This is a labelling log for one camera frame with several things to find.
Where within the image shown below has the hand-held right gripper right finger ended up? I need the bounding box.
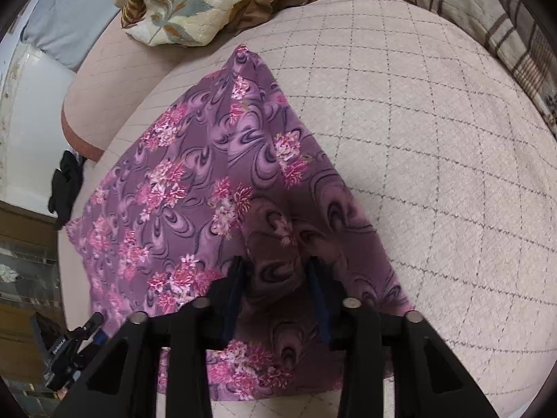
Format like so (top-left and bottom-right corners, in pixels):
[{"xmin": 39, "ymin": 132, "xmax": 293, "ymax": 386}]
[{"xmin": 306, "ymin": 258, "xmax": 501, "ymax": 418}]

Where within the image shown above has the grey pillow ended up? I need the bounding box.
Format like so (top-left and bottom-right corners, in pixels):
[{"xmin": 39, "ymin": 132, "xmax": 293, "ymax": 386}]
[{"xmin": 19, "ymin": 0, "xmax": 127, "ymax": 72}]

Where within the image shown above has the wooden glass door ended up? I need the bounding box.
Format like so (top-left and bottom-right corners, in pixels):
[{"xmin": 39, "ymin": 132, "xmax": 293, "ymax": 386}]
[{"xmin": 0, "ymin": 200, "xmax": 88, "ymax": 405}]

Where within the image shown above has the pink quilted mattress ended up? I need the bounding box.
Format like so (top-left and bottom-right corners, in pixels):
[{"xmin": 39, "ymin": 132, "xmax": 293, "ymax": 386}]
[{"xmin": 56, "ymin": 0, "xmax": 557, "ymax": 418}]

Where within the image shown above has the purple floral blouse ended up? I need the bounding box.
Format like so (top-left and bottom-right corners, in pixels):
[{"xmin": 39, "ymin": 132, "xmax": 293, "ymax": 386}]
[{"xmin": 65, "ymin": 44, "xmax": 414, "ymax": 401}]

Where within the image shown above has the black clothing pile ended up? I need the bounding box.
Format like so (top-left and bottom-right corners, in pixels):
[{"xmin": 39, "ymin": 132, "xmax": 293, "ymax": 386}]
[{"xmin": 48, "ymin": 150, "xmax": 85, "ymax": 231}]

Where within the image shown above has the cream floral blanket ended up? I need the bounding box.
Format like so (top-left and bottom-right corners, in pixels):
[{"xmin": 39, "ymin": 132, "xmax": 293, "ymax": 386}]
[{"xmin": 110, "ymin": 0, "xmax": 262, "ymax": 48}]

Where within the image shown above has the pink bolster with brown ends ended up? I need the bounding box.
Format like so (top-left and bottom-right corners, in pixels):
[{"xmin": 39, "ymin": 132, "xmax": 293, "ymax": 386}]
[{"xmin": 61, "ymin": 9, "xmax": 183, "ymax": 162}]

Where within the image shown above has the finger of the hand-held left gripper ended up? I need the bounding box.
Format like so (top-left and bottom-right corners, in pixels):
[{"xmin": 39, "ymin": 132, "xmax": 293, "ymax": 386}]
[{"xmin": 80, "ymin": 311, "xmax": 108, "ymax": 346}]

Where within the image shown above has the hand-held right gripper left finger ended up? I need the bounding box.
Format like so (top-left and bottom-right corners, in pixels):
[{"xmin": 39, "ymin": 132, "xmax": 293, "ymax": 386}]
[{"xmin": 54, "ymin": 256, "xmax": 245, "ymax": 418}]

